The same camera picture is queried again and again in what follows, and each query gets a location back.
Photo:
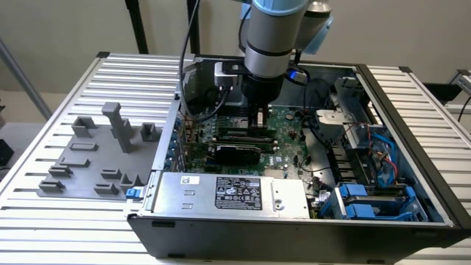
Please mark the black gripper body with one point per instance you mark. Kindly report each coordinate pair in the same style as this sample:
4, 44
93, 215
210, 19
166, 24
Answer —
261, 89

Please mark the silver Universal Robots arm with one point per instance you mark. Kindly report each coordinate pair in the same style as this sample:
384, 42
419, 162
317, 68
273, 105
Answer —
269, 36

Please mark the green RAM stick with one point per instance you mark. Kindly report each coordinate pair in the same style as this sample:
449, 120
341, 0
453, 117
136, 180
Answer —
234, 132
238, 140

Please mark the blue USB plug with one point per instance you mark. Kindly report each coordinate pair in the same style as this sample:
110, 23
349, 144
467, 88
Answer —
296, 76

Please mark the black graphics card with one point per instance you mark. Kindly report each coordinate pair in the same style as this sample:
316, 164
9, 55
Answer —
234, 153

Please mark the green motherboard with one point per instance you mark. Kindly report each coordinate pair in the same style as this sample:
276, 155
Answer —
287, 154

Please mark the silver drive cage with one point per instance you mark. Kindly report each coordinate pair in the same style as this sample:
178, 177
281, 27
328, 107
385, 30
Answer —
345, 110

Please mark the black fan shroud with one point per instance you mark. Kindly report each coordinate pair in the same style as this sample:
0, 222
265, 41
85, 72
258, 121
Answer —
343, 161

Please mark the black stand pole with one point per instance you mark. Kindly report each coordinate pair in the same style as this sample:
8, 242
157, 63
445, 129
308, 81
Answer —
137, 25
193, 30

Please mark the silver power supply unit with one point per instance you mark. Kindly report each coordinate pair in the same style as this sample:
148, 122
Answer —
205, 193

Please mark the blue disk bay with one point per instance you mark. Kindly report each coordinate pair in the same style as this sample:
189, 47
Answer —
355, 198

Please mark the blue case latch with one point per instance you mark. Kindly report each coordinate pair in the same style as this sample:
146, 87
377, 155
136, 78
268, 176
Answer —
132, 193

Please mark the black open PC case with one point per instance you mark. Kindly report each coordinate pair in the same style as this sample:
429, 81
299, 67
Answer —
279, 237

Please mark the black block behind table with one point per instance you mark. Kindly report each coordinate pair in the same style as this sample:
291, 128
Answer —
439, 92

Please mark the grey parts rack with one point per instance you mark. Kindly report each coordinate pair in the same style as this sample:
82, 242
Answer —
84, 165

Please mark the slanted grey metal pole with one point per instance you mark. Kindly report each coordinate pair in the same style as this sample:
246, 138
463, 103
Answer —
21, 80

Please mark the black box beside table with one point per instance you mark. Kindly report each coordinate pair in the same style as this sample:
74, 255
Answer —
5, 153

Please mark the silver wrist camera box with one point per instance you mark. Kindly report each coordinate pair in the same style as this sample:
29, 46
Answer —
225, 74

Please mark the aluminium frame rail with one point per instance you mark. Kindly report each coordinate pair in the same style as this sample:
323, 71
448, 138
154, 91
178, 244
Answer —
461, 80

